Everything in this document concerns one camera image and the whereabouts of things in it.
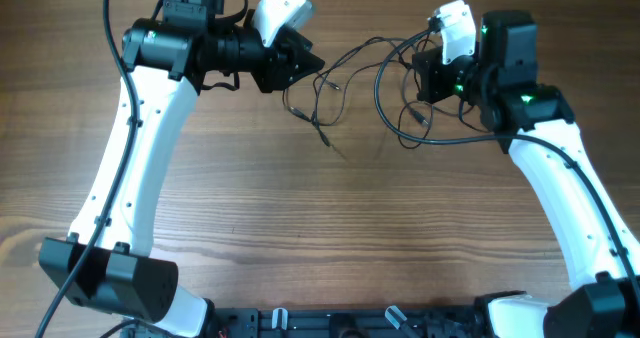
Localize black usb cables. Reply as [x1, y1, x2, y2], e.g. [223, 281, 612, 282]
[281, 35, 476, 151]

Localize camera cable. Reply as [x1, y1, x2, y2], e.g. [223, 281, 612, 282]
[372, 22, 640, 299]
[33, 0, 144, 338]

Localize left camera cable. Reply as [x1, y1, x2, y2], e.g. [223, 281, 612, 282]
[33, 0, 144, 338]

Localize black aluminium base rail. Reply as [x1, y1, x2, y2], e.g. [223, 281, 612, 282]
[201, 305, 494, 338]

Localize right camera cable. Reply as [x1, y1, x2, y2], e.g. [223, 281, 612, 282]
[372, 22, 640, 299]

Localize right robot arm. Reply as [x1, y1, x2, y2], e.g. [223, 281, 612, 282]
[413, 0, 639, 337]

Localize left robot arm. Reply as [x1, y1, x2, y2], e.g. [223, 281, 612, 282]
[39, 0, 324, 337]

